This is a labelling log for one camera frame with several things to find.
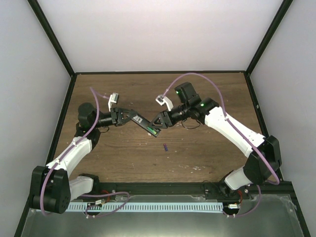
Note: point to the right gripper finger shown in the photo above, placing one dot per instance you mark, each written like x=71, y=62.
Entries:
x=156, y=121
x=158, y=126

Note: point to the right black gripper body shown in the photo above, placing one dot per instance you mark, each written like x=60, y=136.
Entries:
x=165, y=113

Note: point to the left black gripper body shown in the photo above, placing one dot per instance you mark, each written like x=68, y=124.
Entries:
x=113, y=120

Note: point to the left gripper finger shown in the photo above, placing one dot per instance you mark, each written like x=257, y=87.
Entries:
x=126, y=113
x=121, y=120

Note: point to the green battery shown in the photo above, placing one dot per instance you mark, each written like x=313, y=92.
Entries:
x=152, y=131

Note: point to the black remote control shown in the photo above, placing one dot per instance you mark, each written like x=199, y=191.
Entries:
x=143, y=123

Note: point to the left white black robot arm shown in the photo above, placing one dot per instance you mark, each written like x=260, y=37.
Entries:
x=51, y=189

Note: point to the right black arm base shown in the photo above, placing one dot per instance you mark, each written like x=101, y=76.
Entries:
x=220, y=190

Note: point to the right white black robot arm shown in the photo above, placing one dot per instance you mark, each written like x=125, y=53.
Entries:
x=263, y=153

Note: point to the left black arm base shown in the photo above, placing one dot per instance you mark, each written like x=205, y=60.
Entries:
x=97, y=192

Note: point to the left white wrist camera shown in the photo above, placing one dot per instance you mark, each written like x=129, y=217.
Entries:
x=113, y=100

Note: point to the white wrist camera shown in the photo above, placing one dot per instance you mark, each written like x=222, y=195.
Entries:
x=164, y=101
x=113, y=100

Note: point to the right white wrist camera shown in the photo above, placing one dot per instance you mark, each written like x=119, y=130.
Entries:
x=164, y=101

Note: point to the light blue slotted cable duct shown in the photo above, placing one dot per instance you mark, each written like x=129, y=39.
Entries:
x=186, y=207

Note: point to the black aluminium frame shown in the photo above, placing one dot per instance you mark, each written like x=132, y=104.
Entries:
x=285, y=187

